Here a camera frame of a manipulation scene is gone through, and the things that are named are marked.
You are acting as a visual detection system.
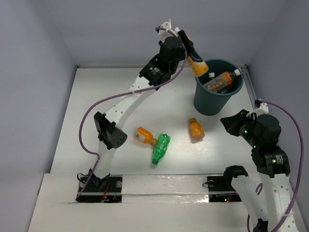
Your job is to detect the clear Pepsi bottle black cap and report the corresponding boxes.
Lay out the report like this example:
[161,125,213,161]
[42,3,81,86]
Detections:
[217,84,233,94]

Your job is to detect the clear Pocari bottle white cap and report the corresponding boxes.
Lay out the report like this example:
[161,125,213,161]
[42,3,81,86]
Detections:
[208,72,215,81]

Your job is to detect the crushed green plastic bottle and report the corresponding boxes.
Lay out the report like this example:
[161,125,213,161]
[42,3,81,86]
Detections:
[152,133,171,165]

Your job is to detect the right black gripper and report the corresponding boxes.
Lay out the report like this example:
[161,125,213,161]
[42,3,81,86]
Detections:
[219,108,261,147]

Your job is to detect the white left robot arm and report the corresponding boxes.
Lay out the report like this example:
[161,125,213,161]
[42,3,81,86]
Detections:
[87,36,185,191]

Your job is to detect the small orange juice bottle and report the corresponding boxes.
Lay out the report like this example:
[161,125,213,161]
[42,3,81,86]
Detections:
[188,118,205,141]

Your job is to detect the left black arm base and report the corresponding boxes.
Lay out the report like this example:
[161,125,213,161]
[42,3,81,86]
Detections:
[76,173,123,203]

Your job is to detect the dark teal plastic bin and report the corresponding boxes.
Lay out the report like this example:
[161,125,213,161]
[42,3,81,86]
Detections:
[194,59,244,116]

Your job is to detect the silver tape strip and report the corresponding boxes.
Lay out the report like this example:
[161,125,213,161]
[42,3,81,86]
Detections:
[121,174,209,204]

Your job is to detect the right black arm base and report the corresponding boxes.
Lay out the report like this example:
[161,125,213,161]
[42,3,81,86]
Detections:
[202,175,241,203]

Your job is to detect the orange bottle blue label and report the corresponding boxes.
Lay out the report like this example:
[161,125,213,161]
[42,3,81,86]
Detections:
[175,28,209,77]

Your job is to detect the small orange bottle white label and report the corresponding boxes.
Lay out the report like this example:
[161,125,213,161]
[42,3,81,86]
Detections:
[134,127,157,146]

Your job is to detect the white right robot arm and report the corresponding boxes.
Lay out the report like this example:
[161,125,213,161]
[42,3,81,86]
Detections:
[178,30,298,232]

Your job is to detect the tall orange bottle white cap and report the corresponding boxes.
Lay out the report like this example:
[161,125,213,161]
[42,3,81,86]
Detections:
[203,69,241,92]

